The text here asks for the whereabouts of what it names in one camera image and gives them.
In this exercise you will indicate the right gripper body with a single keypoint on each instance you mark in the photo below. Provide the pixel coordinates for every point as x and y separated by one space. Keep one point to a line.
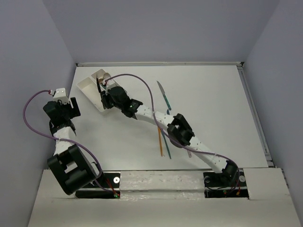
109 101

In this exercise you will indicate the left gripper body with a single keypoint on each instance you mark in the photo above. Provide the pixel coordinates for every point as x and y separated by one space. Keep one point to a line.
66 109

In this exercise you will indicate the beige plastic spoon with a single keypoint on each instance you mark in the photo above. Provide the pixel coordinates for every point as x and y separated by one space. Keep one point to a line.
105 76

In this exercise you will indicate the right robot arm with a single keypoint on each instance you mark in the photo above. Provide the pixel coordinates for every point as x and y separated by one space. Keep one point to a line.
175 127

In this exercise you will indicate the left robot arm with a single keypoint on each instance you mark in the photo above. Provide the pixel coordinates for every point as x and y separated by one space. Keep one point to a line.
68 164

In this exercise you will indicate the white container right compartment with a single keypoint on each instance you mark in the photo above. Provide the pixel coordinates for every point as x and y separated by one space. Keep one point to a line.
99 74

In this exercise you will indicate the white container compartment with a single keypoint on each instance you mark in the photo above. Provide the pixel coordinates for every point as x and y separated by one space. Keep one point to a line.
89 89
99 74

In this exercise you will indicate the white container left compartment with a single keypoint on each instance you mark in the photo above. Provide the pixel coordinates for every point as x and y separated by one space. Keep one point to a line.
89 89

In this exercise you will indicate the orange plastic knife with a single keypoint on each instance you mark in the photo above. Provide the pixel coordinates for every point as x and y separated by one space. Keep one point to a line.
160 142

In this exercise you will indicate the teal plastic knife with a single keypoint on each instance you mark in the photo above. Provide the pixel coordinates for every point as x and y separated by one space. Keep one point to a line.
167 147

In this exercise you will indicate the white front cover board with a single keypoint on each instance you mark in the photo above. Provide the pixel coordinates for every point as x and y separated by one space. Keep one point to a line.
169 199

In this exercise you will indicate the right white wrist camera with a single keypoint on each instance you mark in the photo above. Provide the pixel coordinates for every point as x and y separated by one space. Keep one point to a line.
110 84

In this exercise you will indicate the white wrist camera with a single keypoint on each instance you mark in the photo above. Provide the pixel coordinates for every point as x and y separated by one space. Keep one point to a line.
110 84
61 95

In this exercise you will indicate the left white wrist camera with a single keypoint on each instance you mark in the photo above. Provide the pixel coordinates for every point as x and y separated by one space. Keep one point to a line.
61 95

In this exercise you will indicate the aluminium rail back edge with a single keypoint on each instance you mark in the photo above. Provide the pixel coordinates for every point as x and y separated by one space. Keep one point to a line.
160 63

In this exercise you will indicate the aluminium rail edge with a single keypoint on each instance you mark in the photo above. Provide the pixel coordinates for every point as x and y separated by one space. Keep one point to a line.
255 116
160 63

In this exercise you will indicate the steel knife teal handle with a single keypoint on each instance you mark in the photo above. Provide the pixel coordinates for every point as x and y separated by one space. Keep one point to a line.
164 95

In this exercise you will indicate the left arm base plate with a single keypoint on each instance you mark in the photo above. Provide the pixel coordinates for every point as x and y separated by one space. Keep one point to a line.
108 187

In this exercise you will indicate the aluminium rail right edge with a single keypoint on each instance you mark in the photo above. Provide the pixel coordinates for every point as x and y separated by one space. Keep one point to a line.
255 116

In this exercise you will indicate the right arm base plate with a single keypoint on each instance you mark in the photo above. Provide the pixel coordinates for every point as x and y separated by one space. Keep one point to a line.
216 188

